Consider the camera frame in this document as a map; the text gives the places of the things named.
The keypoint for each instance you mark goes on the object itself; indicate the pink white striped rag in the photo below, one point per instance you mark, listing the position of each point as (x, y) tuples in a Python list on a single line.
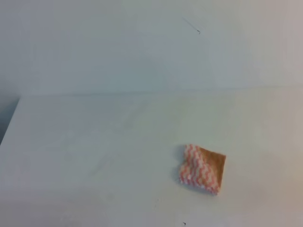
[(202, 169)]

